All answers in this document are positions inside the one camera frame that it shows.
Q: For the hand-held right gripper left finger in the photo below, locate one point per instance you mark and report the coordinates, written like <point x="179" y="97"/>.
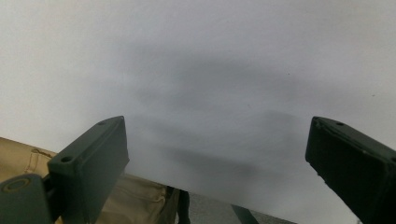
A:
<point x="93" y="161"/>

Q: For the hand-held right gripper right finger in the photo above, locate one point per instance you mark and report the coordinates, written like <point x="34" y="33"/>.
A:
<point x="355" y="168"/>

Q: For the beige pants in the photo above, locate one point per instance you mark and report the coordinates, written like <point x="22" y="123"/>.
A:
<point x="137" y="199"/>

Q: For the dark metal bar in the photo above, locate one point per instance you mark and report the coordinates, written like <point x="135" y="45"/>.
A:
<point x="183" y="208"/>

